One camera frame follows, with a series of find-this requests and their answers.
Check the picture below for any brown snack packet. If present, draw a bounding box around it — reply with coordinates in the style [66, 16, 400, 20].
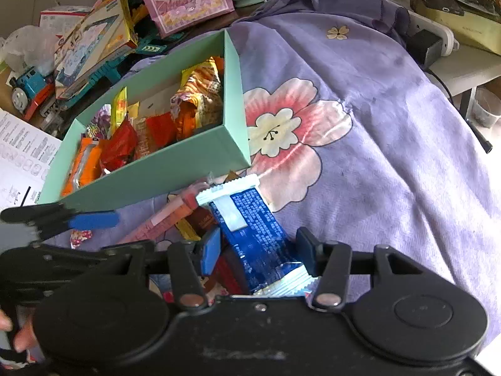
[184, 207, 220, 240]

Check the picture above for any yellow snack bar packet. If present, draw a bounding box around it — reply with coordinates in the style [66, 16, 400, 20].
[111, 87, 129, 136]

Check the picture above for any white red small box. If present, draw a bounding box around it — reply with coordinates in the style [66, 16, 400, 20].
[39, 5, 95, 37]

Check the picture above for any white plastic bag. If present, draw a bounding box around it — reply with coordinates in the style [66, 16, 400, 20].
[0, 24, 60, 76]

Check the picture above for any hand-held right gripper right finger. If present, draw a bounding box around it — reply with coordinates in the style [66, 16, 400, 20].
[295, 226, 428, 311]

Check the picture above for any pink snack bar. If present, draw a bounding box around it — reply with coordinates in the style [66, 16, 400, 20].
[117, 192, 202, 244]

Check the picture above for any purple grape candy packet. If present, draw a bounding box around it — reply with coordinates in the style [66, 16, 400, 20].
[85, 104, 113, 140]

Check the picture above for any white printed cardboard box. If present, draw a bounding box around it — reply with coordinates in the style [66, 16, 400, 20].
[0, 109, 63, 210]

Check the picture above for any clear plastic cup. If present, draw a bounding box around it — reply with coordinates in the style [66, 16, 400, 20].
[472, 87, 501, 128]

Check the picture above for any blue toy train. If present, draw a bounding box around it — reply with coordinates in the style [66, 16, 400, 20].
[9, 65, 56, 121]

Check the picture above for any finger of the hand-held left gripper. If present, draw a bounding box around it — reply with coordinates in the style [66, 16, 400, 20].
[0, 203, 120, 241]

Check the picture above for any heap of assorted snack packets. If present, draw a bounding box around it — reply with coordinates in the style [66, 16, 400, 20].
[60, 57, 226, 199]

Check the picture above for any mint green cardboard box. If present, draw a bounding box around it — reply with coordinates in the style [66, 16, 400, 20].
[39, 29, 252, 211]

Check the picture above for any small pink candy packet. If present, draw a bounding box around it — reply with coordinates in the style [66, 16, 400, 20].
[70, 228, 95, 250]

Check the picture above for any pale yellow box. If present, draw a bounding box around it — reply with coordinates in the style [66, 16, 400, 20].
[411, 0, 501, 56]

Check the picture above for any purple floral blanket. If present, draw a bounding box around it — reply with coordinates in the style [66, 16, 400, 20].
[51, 0, 501, 322]

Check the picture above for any person's left hand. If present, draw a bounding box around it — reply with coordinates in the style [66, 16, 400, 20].
[0, 309, 38, 354]

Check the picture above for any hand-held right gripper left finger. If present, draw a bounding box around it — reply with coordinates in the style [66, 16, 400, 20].
[102, 226, 222, 310]

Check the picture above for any black cable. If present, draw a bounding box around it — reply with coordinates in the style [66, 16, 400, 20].
[426, 66, 494, 154]

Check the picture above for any illustrated toy box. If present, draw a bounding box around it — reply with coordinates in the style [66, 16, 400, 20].
[53, 0, 140, 99]

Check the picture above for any blue white snack packet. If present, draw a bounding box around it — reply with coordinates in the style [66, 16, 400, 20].
[195, 174, 318, 297]

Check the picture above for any black power adapter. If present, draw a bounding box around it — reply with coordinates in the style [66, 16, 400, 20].
[409, 29, 445, 68]

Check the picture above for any white power strip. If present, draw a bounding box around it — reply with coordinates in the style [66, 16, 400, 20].
[407, 10, 461, 57]

